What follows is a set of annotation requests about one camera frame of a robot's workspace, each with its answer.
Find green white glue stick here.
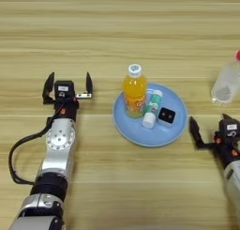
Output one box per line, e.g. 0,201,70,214
142,89,164,130

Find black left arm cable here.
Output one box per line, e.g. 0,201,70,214
7,106,64,185

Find small black cube two dots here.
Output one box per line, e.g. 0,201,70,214
157,107,176,129

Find blue round plate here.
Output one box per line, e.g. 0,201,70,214
112,83,189,148

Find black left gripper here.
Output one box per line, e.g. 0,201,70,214
41,71,94,121

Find orange juice bottle white cap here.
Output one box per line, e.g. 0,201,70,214
122,63,148,119

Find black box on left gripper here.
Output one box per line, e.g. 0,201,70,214
54,80,76,100

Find clear plastic bottle red cap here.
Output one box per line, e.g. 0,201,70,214
210,50,240,106

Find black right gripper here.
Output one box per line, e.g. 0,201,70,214
188,113,240,170

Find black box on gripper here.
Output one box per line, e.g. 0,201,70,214
54,80,76,100
218,118,240,141

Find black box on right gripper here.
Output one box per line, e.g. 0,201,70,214
218,118,240,141

